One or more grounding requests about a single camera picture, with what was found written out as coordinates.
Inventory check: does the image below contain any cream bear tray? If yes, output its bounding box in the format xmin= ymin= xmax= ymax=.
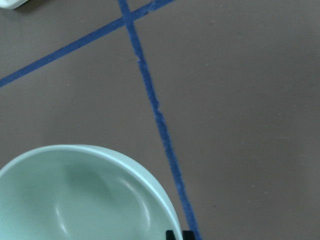
xmin=0 ymin=0 xmax=28 ymax=10

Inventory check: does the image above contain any mint green bowl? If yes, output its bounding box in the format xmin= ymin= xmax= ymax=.
xmin=0 ymin=145 xmax=183 ymax=240

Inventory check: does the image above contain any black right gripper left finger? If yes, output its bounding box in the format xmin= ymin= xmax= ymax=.
xmin=165 ymin=230 xmax=175 ymax=240

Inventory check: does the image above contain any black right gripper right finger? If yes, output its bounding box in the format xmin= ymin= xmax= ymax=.
xmin=182 ymin=230 xmax=195 ymax=240

